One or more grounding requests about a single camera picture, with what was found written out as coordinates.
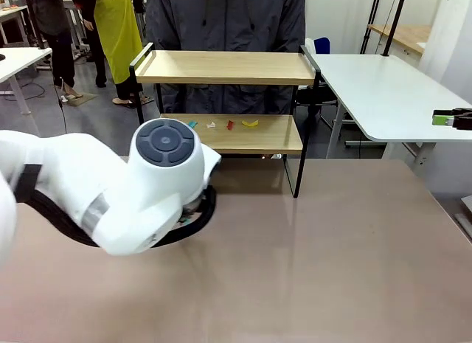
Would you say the white desk with metal legs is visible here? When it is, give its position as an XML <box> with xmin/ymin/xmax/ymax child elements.
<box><xmin>0</xmin><ymin>46</ymin><xmax>52</xmax><ymax>117</ymax></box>

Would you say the large white side table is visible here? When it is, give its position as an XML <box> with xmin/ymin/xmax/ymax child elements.
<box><xmin>308</xmin><ymin>53</ymin><xmax>472</xmax><ymax>174</ymax></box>

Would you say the person in dark clothes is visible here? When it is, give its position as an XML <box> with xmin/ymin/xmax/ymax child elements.
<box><xmin>24</xmin><ymin>0</ymin><xmax>84</xmax><ymax>100</ymax></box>

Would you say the black stand pole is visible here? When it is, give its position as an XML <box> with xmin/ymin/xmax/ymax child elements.
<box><xmin>381</xmin><ymin>0</ymin><xmax>409</xmax><ymax>57</ymax></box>

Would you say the black tripod stand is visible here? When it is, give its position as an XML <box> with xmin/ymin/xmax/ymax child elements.
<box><xmin>360</xmin><ymin>0</ymin><xmax>384</xmax><ymax>55</ymax></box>

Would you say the grey floor mat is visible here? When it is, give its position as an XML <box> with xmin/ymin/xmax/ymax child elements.
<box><xmin>62</xmin><ymin>91</ymin><xmax>99</xmax><ymax>108</ymax></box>

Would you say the two-tier wood metal shelf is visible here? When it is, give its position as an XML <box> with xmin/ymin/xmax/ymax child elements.
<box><xmin>129</xmin><ymin>42</ymin><xmax>322</xmax><ymax>198</ymax></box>

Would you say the black cable hose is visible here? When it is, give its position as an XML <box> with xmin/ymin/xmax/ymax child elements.
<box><xmin>14</xmin><ymin>164</ymin><xmax>218</xmax><ymax>250</ymax></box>

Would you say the blue chair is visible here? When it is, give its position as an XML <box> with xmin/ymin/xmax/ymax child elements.
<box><xmin>313</xmin><ymin>36</ymin><xmax>331</xmax><ymax>55</ymax></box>

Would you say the person in yellow apron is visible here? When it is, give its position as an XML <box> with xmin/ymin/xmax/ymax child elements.
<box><xmin>68</xmin><ymin>0</ymin><xmax>147</xmax><ymax>110</ymax></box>

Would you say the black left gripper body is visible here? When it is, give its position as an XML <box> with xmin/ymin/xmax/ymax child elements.
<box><xmin>182</xmin><ymin>197</ymin><xmax>207</xmax><ymax>221</ymax></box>

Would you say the wooden top desk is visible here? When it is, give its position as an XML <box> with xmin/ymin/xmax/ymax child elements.
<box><xmin>367</xmin><ymin>24</ymin><xmax>432</xmax><ymax>56</ymax></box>

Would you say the black office chair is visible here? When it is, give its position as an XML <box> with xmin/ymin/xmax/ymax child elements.
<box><xmin>294</xmin><ymin>83</ymin><xmax>355</xmax><ymax>130</ymax></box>

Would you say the person in grey jacket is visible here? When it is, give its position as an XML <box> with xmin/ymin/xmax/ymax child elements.
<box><xmin>145</xmin><ymin>0</ymin><xmax>308</xmax><ymax>115</ymax></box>

